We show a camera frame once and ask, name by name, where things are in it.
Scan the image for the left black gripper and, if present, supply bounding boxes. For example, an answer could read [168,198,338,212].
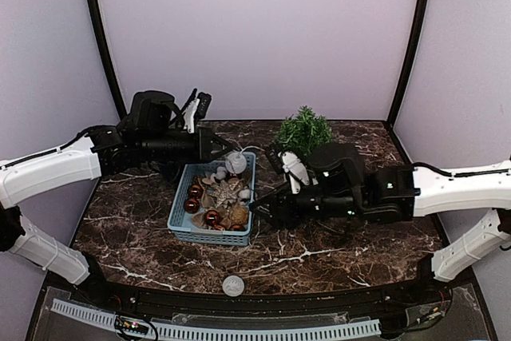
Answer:
[140,126,232,164]

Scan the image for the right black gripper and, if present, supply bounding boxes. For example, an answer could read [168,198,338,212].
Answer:
[249,178,363,228]

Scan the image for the white woven ball light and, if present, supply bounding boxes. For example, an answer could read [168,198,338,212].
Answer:
[222,275,245,297]
[224,152,248,175]

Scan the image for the small green christmas tree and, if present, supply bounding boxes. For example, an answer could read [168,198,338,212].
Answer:
[276,105,332,156]

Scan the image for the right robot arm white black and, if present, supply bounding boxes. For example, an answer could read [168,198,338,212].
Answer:
[250,142,510,304]

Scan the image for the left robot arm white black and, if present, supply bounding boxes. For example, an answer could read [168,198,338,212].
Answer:
[1,90,233,306]

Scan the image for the white cotton boll sprig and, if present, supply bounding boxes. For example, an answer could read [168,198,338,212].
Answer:
[202,169,228,185]

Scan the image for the beige twine ball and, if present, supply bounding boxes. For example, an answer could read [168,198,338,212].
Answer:
[230,204,250,225]

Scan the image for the copper shiny bauble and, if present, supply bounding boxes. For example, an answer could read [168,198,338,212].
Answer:
[183,197,200,214]
[188,184,204,199]
[204,209,221,228]
[229,224,245,232]

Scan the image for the burlap ribbon bow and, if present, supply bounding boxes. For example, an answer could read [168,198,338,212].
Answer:
[191,167,252,231]

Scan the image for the dark blue mug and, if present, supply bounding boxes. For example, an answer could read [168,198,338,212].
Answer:
[149,161,184,183]

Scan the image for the light blue plastic basket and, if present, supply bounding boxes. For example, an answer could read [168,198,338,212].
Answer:
[168,152,256,246]

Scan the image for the small circuit board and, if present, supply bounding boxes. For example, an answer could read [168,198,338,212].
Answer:
[114,316,149,335]

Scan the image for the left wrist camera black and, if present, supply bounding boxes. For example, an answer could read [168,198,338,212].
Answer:
[192,90,212,121]

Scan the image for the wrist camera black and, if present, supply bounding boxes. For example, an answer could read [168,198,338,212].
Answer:
[192,90,212,121]
[264,141,285,174]

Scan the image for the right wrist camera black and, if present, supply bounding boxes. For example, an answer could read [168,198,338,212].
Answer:
[264,141,285,174]

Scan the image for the white slotted cable duct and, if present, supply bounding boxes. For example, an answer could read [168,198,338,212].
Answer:
[50,299,382,340]

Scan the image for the black front rail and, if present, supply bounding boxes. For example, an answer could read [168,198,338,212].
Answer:
[71,268,452,318]

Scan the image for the left black frame post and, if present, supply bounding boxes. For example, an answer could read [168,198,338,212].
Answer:
[86,0,127,120]

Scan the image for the black frame post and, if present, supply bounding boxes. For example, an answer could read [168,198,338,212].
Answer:
[386,0,428,128]
[86,0,127,120]

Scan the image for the right black frame post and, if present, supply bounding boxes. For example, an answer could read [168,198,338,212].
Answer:
[386,0,428,128]

